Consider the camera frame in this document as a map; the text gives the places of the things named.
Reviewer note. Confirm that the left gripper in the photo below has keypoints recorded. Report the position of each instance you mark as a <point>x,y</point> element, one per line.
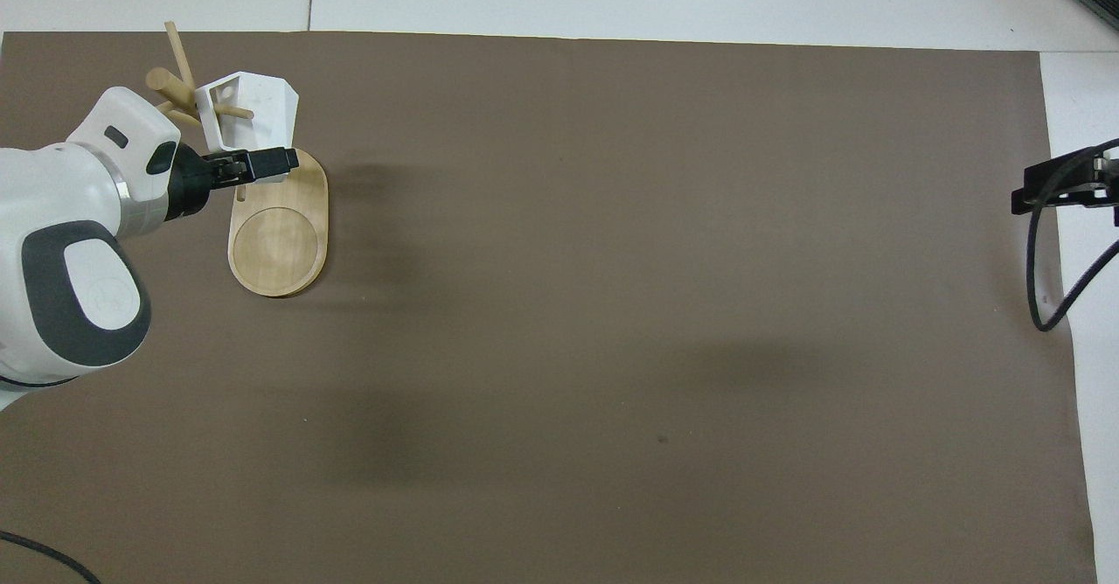
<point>191,184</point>

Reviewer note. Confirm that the white angular cup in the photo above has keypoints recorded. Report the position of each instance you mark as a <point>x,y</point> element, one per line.
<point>260,99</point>

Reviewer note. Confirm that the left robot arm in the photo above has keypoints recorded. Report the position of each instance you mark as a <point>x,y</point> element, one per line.
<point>61,217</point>

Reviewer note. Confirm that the wooden cup rack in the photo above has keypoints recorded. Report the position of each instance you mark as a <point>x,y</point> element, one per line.
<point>280,243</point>

